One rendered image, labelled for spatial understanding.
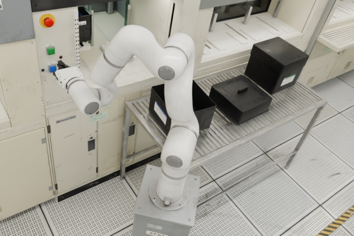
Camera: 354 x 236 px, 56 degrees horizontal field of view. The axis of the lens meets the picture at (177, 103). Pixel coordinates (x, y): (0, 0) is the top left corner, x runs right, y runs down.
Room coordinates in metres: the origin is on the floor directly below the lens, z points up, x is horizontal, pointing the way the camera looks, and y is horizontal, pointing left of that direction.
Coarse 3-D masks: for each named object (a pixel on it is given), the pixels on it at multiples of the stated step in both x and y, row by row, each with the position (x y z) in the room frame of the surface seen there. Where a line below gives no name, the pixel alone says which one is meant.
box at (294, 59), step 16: (256, 48) 2.07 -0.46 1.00; (272, 48) 2.09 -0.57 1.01; (288, 48) 2.13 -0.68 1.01; (256, 64) 2.04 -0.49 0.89; (272, 64) 1.95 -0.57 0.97; (288, 64) 1.92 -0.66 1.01; (304, 64) 2.08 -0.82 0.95; (256, 80) 2.01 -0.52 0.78; (272, 80) 1.93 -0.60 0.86; (288, 80) 2.00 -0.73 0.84
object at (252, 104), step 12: (216, 84) 1.75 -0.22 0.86; (228, 84) 1.78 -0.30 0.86; (240, 84) 1.80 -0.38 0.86; (252, 84) 1.83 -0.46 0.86; (216, 96) 1.68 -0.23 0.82; (228, 96) 1.65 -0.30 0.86; (240, 96) 1.67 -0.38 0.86; (252, 96) 1.70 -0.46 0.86; (264, 96) 1.73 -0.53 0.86; (228, 108) 1.60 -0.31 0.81; (240, 108) 1.56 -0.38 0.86; (252, 108) 1.59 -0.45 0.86; (264, 108) 1.69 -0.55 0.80; (240, 120) 1.53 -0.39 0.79
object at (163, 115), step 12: (192, 84) 1.64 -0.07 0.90; (156, 96) 1.44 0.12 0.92; (192, 96) 1.62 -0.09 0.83; (204, 96) 1.54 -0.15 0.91; (156, 108) 1.43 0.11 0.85; (204, 108) 1.52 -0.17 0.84; (156, 120) 1.41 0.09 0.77; (168, 120) 1.33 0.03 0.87; (204, 120) 1.41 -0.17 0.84; (168, 132) 1.31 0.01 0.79
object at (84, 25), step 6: (78, 6) 1.88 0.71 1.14; (84, 6) 1.91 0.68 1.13; (84, 12) 1.89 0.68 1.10; (78, 18) 1.79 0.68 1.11; (84, 18) 1.81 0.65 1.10; (90, 18) 1.84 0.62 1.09; (78, 24) 1.78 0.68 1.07; (84, 24) 1.81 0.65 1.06; (90, 24) 1.84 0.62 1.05; (84, 30) 1.81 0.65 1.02; (90, 30) 1.84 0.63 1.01; (84, 36) 1.81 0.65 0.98; (90, 36) 1.84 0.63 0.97
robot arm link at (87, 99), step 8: (72, 88) 1.01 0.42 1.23; (80, 88) 1.00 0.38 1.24; (88, 88) 1.02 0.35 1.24; (96, 88) 1.05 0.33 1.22; (72, 96) 0.98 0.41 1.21; (80, 96) 0.96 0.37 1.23; (88, 96) 0.96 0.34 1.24; (96, 96) 0.99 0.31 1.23; (80, 104) 0.94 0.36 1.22; (88, 104) 0.94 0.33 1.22; (96, 104) 0.96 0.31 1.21; (88, 112) 0.94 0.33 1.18; (96, 112) 0.96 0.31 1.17
